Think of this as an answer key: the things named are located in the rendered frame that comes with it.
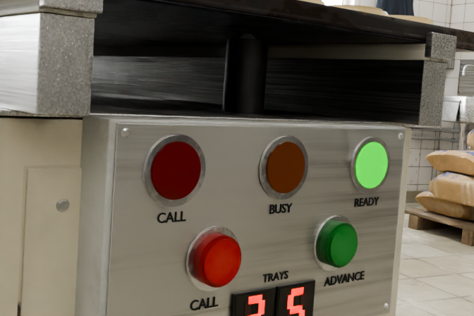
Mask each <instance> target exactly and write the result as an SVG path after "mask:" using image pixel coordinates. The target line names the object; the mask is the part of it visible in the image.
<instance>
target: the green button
mask: <svg viewBox="0 0 474 316"><path fill-rule="evenodd" d="M357 247H358V237H357V233H356V230H355V229H354V228H353V226H351V225H350V224H347V223H345V222H342V221H335V222H333V223H331V224H330V225H329V226H328V227H327V228H326V229H325V230H324V232H323V234H322V237H321V240H320V255H321V258H322V260H323V261H324V262H325V263H326V264H328V265H330V266H333V267H337V268H340V267H344V266H346V265H347V264H348V263H349V262H350V261H351V260H352V259H353V257H354V255H355V253H356V250H357Z"/></svg>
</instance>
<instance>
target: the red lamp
mask: <svg viewBox="0 0 474 316"><path fill-rule="evenodd" d="M200 172H201V163H200V158H199V156H198V154H197V152H196V151H195V149H194V148H193V147H192V146H191V145H189V144H188V143H186V142H179V141H178V142H171V143H169V144H167V145H165V146H164V147H163V148H161V149H160V151H159V152H158V153H157V155H156V157H155V158H154V161H153V163H152V169H151V178H152V184H153V186H154V188H155V190H156V191H157V192H158V193H159V194H160V195H161V196H162V197H163V198H166V199H169V200H179V199H181V198H184V197H185V196H187V195H189V194H190V193H191V192H192V191H193V189H194V188H195V187H196V185H197V184H198V181H199V178H200Z"/></svg>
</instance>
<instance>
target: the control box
mask: <svg viewBox="0 0 474 316"><path fill-rule="evenodd" d="M405 140H406V127H404V126H393V125H387V124H380V123H349V122H325V121H278V120H255V119H230V118H184V117H160V116H114V115H89V116H84V118H83V129H82V144H81V158H80V168H82V176H81V191H80V218H79V232H78V260H77V274H76V288H75V316H244V312H245V303H248V298H249V297H250V296H258V295H262V300H265V313H264V314H263V315H261V316H286V313H290V309H287V303H288V296H289V295H291V289H294V288H301V287H304V289H303V293H305V292H306V299H305V306H303V307H302V310H305V316H377V315H382V314H386V313H389V312H390V310H391V295H392V286H393V278H394V263H395V254H396V238H397V229H398V221H399V205H400V197H401V181H402V173H403V157H404V148H405ZM178 141H179V142H186V143H188V144H189V145H191V146H192V147H193V148H194V149H195V151H196V152H197V154H198V156H199V158H200V163H201V172H200V178H199V181H198V182H197V185H196V187H195V188H194V189H193V191H192V192H191V193H190V194H189V195H187V196H185V197H184V198H181V199H179V200H169V199H166V198H164V197H162V196H161V195H160V194H159V193H158V192H157V191H156V190H155V188H154V186H153V184H152V178H151V169H152V163H153V161H154V158H155V157H156V155H157V153H158V152H159V151H160V149H161V148H163V147H164V146H165V145H167V144H169V143H171V142H178ZM283 142H293V143H295V144H296V145H297V146H299V148H300V149H301V150H302V152H303V155H304V158H305V171H304V174H303V178H302V180H301V182H300V183H299V185H298V186H297V187H296V188H295V189H294V190H292V191H291V192H289V193H278V192H276V191H275V190H273V189H272V187H271V186H270V184H269V182H268V180H267V174H266V168H267V160H268V159H269V156H270V154H271V152H272V150H273V149H274V148H275V147H276V146H277V145H279V144H281V143H283ZM371 142H377V143H379V144H380V145H381V146H382V147H383V148H384V149H385V151H386V153H387V172H386V173H385V176H384V178H383V179H382V181H381V183H380V184H379V185H378V186H376V187H374V188H366V187H364V186H363V185H361V183H360V181H359V180H358V177H357V173H356V164H357V160H358V156H359V154H360V152H361V150H362V149H363V148H364V146H366V145H367V144H369V143H371ZM335 221H342V222H345V223H347V224H350V225H351V226H353V228H354V229H355V231H356V233H357V237H358V247H357V250H356V253H355V255H354V257H353V259H352V260H351V261H350V262H349V263H348V264H347V265H346V266H344V267H340V268H337V267H333V266H330V265H328V264H326V263H325V262H324V261H323V260H322V258H321V255H320V240H321V237H322V234H323V232H324V230H325V229H326V228H327V227H328V226H329V225H330V224H331V223H333V222H335ZM215 233H221V234H224V235H227V236H230V237H232V238H234V239H235V240H236V241H237V243H238V244H239V246H240V249H241V265H240V268H239V270H238V273H237V274H236V276H235V277H234V278H233V279H232V281H230V282H229V283H228V284H227V285H225V286H222V287H218V288H215V287H211V286H208V285H207V284H204V283H202V282H201V281H200V280H199V279H198V278H197V277H196V275H195V273H194V269H193V258H194V255H195V251H196V250H197V248H198V246H199V244H200V243H201V242H202V241H203V240H204V239H205V238H206V237H208V236H210V235H212V234H215Z"/></svg>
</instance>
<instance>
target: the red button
mask: <svg viewBox="0 0 474 316"><path fill-rule="evenodd" d="M240 265H241V249H240V246H239V244H238V243H237V241H236V240H235V239H234V238H232V237H230V236H227V235H224V234H221V233H215V234H212V235H210V236H208V237H206V238H205V239H204V240H203V241H202V242H201V243H200V244H199V246H198V247H197V250H196V251H195V255H194V258H193V269H194V273H195V275H196V277H197V278H198V279H199V280H200V281H201V282H202V283H204V284H207V285H208V286H211V287H215V288H218V287H222V286H225V285H227V284H228V283H229V282H230V281H232V279H233V278H234V277H235V276H236V274H237V273H238V270H239V268H240Z"/></svg>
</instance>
